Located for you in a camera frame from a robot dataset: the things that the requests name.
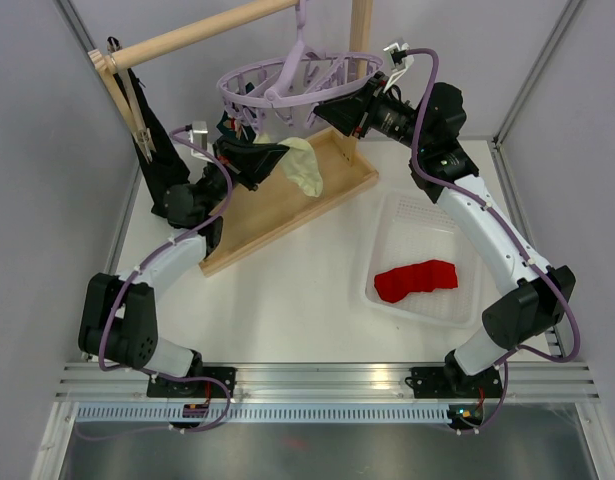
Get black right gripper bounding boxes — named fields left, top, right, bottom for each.
left=315, top=69, right=431, bottom=153

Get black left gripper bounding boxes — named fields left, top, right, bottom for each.
left=198, top=134, right=289, bottom=216

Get cream sock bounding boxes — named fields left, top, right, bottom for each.
left=273, top=137, right=324, bottom=198

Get purple round clip hanger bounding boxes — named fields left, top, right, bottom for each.
left=217, top=1, right=383, bottom=136

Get red sock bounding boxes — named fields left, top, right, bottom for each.
left=374, top=260, right=459, bottom=304

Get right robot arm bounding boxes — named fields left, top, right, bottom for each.
left=314, top=72, right=576, bottom=398

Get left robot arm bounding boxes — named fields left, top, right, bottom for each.
left=78, top=137, right=289, bottom=397

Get black shorts on hanger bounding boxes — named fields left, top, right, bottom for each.
left=129, top=70, right=190, bottom=218

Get wooden rack base tray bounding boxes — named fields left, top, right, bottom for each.
left=200, top=128, right=379, bottom=277

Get white plastic basket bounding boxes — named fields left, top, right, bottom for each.
left=361, top=190, right=483, bottom=329

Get wooden rack top rod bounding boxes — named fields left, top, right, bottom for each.
left=105, top=0, right=298, bottom=73

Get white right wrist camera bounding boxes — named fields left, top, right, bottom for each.
left=383, top=41, right=414, bottom=90

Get wooden rack right post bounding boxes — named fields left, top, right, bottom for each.
left=344, top=0, right=374, bottom=166

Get wooden rack post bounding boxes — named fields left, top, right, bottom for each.
left=88, top=49, right=153, bottom=163
left=344, top=0, right=374, bottom=166

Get wooden rack left post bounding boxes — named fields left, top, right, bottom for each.
left=88, top=49, right=153, bottom=163

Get aluminium mounting rail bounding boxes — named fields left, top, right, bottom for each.
left=53, top=362, right=600, bottom=404

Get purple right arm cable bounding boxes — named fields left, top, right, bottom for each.
left=394, top=47, right=583, bottom=436

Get white slotted cable duct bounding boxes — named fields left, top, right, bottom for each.
left=77, top=402, right=450, bottom=424

